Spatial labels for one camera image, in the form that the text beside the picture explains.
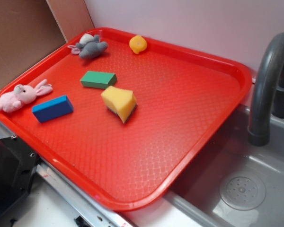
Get metal rail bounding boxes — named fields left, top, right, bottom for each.
left=0, top=122, right=133, bottom=227

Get green rectangular block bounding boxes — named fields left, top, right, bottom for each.
left=80, top=71, right=117, bottom=89

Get orange rubber duck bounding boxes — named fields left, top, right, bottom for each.
left=129, top=35, right=147, bottom=54

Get brown cardboard panel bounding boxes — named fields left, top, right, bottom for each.
left=0, top=0, right=94, bottom=90

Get gray toy faucet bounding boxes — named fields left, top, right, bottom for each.
left=248, top=32, right=284, bottom=146

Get blue rectangular block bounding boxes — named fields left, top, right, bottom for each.
left=32, top=95, right=74, bottom=123

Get pink plush bunny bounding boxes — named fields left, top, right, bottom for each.
left=0, top=79, right=53, bottom=113

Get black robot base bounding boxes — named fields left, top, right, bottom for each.
left=0, top=136, right=38, bottom=217

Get yellow sponge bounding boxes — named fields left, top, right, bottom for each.
left=101, top=86, right=137, bottom=123

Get red plastic tray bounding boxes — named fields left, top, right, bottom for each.
left=0, top=28, right=252, bottom=211

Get gray plush elephant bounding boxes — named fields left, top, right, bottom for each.
left=67, top=34, right=108, bottom=59

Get gray toy sink basin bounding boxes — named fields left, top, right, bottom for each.
left=165, top=106, right=284, bottom=227

